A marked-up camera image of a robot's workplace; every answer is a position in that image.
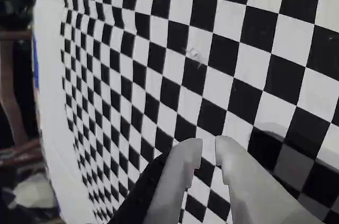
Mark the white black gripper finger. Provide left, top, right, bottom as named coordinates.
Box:
left=111, top=138, right=203, bottom=224

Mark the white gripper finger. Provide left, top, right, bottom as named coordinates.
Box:
left=215, top=135, right=324, bottom=224

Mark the checkerboard printed white paper mat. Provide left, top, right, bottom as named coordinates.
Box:
left=31, top=0, right=339, bottom=224

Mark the blue painter tape strip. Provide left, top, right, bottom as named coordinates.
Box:
left=32, top=37, right=41, bottom=95

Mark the brown wooden chair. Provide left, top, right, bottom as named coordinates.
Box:
left=0, top=30, right=43, bottom=168

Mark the green leafy houseplant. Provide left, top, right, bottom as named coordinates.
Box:
left=0, top=0, right=37, bottom=28

